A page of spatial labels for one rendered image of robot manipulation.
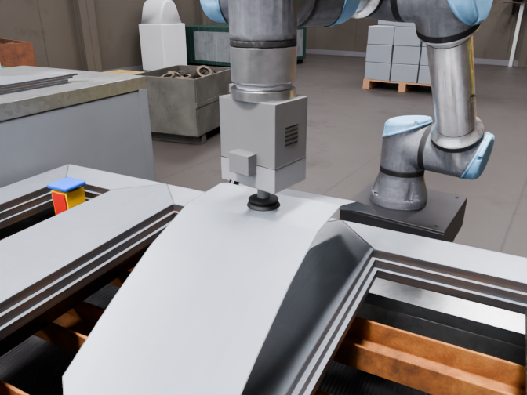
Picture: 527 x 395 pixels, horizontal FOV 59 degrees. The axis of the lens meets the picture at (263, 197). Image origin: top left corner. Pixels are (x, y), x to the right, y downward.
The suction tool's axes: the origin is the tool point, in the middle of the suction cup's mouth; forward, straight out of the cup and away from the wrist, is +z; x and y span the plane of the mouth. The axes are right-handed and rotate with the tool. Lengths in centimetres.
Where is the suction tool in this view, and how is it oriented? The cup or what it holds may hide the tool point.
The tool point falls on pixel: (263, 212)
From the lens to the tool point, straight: 59.7
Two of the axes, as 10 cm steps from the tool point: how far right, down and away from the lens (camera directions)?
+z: 0.0, 9.2, 3.9
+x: 6.3, -3.1, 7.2
